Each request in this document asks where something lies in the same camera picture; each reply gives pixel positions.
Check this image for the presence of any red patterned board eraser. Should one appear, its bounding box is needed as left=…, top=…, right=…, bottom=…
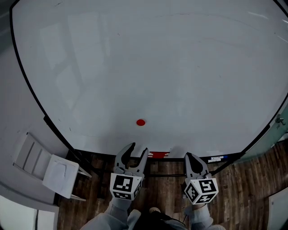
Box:
left=148, top=151, right=170, bottom=159

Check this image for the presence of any whiteboard on black stand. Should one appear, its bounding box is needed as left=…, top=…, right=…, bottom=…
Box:
left=9, top=0, right=288, bottom=178

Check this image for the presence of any person's right forearm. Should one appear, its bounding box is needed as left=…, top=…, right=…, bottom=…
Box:
left=183, top=203, right=225, bottom=230

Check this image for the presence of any white wooden chair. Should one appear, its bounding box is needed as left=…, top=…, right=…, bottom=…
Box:
left=13, top=132, right=92, bottom=202

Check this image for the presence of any person's left forearm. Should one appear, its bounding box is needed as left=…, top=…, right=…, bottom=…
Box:
left=80, top=197, right=141, bottom=230

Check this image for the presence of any person's leg in black trousers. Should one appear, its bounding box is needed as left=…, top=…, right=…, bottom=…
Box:
left=132, top=211, right=187, bottom=230

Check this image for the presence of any silver glass door fitting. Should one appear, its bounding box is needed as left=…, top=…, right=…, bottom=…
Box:
left=274, top=114, right=287, bottom=127

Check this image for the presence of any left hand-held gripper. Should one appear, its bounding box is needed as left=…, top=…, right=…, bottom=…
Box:
left=109, top=142, right=149, bottom=201

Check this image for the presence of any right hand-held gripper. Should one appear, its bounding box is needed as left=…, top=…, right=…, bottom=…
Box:
left=181, top=152, right=219, bottom=205

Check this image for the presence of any tinted glass panel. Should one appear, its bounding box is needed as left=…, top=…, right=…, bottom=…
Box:
left=234, top=110, right=288, bottom=164

